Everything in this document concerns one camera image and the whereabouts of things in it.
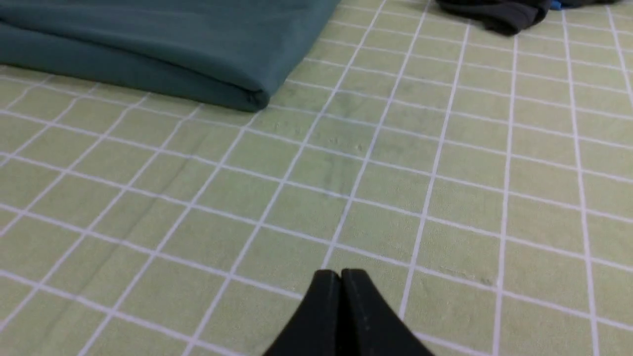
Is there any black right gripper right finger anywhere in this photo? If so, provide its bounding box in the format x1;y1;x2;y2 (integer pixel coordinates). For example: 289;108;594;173
340;268;433;356

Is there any green checkered tablecloth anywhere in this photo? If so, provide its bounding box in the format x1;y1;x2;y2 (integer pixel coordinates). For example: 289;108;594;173
0;0;633;356

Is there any green long sleeve shirt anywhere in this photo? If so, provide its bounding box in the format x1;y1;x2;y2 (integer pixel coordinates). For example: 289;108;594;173
0;0;339;112

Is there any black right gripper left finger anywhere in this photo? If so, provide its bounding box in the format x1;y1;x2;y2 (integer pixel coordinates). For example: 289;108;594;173
264;270;341;356

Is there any dark grey clothes pile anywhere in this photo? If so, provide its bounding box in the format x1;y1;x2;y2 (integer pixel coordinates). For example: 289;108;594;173
436;0;621;37

